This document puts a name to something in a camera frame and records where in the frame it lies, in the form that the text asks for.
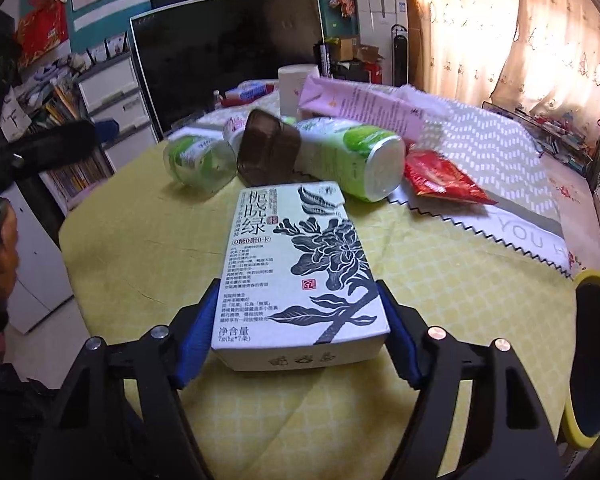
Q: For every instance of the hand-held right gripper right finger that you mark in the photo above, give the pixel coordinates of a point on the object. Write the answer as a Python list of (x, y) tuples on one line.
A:
[(404, 347)]

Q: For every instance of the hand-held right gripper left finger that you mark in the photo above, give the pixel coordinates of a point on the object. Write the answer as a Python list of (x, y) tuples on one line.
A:
[(196, 342)]

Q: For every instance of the white floral tea box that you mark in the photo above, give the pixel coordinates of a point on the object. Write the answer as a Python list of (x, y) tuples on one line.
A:
[(300, 270)]

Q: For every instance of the red snack packet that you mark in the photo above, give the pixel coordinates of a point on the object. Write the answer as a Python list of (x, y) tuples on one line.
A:
[(440, 180)]

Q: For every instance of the black yellow-rimmed trash bin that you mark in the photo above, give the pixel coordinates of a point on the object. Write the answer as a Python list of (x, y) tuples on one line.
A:
[(597, 350)]

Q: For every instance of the large green white bottle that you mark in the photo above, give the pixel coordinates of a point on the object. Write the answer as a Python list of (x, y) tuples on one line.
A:
[(340, 160)]

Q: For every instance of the brown plastic container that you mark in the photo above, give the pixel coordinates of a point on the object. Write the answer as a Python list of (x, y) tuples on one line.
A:
[(267, 150)]

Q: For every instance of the long pink box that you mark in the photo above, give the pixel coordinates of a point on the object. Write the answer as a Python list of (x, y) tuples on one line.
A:
[(360, 105)]

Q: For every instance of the small clear green-label bottle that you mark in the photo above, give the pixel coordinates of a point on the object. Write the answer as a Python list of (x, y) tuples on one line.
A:
[(195, 160)]

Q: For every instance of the row of books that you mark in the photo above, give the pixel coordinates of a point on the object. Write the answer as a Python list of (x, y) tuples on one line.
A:
[(75, 175)]

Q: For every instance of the grey white patterned cloth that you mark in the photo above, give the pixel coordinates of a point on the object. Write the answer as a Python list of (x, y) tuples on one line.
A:
[(500, 160)]

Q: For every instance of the white flowered bed sheet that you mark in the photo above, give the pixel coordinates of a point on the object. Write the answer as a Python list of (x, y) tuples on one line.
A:
[(575, 210)]

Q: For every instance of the blue white packet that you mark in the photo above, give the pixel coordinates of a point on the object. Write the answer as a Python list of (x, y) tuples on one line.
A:
[(250, 93)]

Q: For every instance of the glass shelf with books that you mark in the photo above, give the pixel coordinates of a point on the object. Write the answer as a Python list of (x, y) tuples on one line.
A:
[(545, 130)]

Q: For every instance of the white drawer cabinet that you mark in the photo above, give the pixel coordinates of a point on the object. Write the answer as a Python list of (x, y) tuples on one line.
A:
[(110, 95)]

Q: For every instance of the white toilet paper roll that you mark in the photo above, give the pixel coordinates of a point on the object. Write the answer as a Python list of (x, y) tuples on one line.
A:
[(297, 90)]

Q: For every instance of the large black television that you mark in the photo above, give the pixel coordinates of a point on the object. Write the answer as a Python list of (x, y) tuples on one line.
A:
[(220, 60)]

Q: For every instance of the black tower fan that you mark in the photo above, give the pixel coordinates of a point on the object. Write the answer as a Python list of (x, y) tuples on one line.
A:
[(400, 55)]

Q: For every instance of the brown cardboard boxes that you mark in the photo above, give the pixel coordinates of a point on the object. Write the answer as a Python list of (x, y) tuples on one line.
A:
[(352, 50)]

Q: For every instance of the beige patterned curtain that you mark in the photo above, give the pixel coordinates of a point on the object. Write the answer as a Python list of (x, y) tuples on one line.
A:
[(505, 35)]

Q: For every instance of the white standing air conditioner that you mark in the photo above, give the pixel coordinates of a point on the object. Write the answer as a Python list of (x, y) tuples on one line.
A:
[(380, 10)]

